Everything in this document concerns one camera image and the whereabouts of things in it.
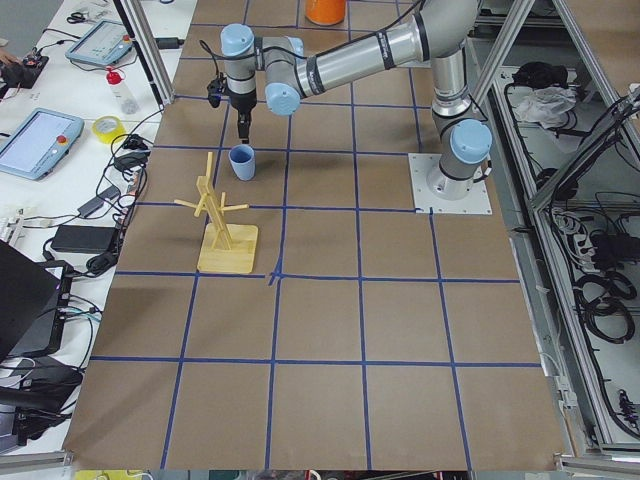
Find black laptop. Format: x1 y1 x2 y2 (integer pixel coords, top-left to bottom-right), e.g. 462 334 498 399
1 242 72 360

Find black power adapter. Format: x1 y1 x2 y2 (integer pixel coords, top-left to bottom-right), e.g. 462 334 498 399
51 225 117 254

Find black scissors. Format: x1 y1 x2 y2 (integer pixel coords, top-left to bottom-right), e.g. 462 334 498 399
66 11 87 24

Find red cap squeeze bottle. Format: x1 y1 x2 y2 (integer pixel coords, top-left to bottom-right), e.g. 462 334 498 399
106 67 139 115

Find wooden cup tree stand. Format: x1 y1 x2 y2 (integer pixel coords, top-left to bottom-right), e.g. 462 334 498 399
174 152 259 274

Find upper teach pendant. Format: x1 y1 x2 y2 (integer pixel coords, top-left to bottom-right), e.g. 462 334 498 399
65 20 133 67

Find light blue cup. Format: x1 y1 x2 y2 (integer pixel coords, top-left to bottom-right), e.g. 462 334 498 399
228 144 255 181

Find white crumpled cloth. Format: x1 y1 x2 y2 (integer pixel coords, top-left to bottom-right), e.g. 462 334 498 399
514 87 577 129

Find teach pendant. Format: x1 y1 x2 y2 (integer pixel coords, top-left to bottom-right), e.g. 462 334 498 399
1 108 85 180
65 20 133 67

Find orange bucket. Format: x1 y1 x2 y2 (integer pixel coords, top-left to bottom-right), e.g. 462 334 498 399
305 0 347 26

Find aluminium frame post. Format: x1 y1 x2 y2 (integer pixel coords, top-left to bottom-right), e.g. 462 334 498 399
113 0 175 107

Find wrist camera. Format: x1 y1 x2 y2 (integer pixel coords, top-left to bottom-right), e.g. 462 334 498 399
207 72 228 109

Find lower teach pendant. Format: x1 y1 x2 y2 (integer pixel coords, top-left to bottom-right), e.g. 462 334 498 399
1 108 85 180

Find yellow tape roll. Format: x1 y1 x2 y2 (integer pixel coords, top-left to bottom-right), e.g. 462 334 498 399
91 115 126 144

